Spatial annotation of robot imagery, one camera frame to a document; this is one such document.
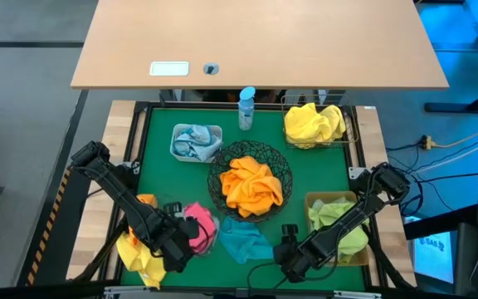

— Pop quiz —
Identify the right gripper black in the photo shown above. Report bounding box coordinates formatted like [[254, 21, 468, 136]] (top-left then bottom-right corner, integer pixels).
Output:
[[271, 223, 321, 284]]

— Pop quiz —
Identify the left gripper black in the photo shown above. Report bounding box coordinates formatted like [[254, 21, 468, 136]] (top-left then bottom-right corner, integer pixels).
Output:
[[151, 201, 202, 274]]

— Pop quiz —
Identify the pink microfiber towel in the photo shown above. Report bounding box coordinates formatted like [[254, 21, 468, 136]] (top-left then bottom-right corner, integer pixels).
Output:
[[188, 232, 218, 255]]

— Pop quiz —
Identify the yellow microfiber towel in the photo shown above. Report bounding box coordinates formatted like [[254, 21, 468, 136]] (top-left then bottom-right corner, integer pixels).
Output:
[[286, 132, 331, 150], [116, 232, 168, 289], [283, 102, 327, 142], [319, 103, 347, 142]]

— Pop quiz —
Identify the light green microfiber towel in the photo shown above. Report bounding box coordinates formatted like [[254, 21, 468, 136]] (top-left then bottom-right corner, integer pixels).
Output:
[[307, 198, 339, 233], [321, 197, 363, 217]]

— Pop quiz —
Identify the olive green microfiber towel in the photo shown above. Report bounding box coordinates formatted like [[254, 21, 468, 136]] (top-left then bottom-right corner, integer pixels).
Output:
[[334, 222, 369, 263]]

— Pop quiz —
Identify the grey microfiber towel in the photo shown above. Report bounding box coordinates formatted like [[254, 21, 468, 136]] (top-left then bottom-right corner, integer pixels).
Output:
[[172, 124, 222, 162]]

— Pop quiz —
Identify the teal microfiber towel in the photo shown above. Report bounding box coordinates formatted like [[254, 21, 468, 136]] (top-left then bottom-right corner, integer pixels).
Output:
[[217, 215, 274, 265]]

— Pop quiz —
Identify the green translucent container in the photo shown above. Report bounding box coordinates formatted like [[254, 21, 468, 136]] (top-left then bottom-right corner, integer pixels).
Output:
[[178, 202, 222, 257]]

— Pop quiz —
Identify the green table mat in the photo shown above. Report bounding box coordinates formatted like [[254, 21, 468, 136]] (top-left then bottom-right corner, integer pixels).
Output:
[[120, 106, 367, 292]]

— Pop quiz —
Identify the amber plastic bin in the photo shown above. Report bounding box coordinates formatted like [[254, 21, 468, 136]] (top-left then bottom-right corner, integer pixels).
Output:
[[304, 190, 371, 267]]

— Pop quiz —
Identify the white plastic bin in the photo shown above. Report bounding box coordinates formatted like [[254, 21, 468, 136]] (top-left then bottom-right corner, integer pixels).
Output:
[[168, 123, 224, 164]]

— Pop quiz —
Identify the black yellow hazard tape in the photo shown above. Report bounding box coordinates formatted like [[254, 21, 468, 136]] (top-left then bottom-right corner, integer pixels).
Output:
[[26, 165, 72, 287]]

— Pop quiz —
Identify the white printed sign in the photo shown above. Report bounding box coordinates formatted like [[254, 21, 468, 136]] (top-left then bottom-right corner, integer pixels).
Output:
[[412, 231, 456, 285]]

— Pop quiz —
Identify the clear spray bottle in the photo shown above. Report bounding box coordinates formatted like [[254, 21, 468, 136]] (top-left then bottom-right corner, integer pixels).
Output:
[[237, 86, 257, 132]]

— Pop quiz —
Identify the white label on desk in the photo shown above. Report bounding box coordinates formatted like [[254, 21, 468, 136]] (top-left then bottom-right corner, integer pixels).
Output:
[[149, 61, 191, 77]]

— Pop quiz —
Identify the light wooden desk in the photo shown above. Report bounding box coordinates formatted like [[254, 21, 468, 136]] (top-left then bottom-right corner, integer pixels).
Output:
[[70, 0, 451, 91]]

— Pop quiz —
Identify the black desk foot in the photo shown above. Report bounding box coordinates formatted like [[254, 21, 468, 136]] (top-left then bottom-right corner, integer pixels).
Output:
[[424, 81, 478, 114]]

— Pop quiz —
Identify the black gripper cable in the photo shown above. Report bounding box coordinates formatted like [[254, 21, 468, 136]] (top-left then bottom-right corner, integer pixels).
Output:
[[246, 259, 290, 294]]

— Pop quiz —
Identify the black cable bundle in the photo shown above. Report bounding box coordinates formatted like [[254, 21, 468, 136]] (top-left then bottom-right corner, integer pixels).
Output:
[[363, 223, 417, 291], [72, 215, 134, 283]]

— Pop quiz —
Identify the black round wire basket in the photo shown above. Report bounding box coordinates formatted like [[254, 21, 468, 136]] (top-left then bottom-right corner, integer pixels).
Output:
[[207, 140, 295, 223]]

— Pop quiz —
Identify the gold rectangular wire basket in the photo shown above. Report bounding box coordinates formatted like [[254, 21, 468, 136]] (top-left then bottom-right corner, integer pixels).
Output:
[[280, 93, 360, 150]]

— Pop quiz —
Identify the black metal table frame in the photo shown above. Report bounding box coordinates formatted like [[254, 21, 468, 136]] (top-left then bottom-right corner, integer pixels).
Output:
[[97, 100, 417, 292]]

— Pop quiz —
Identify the cream cable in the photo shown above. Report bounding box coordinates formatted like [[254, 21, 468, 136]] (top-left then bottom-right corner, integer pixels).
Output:
[[432, 131, 478, 150]]

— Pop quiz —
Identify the white cable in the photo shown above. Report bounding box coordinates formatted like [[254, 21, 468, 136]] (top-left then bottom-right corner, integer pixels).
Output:
[[415, 135, 478, 170]]

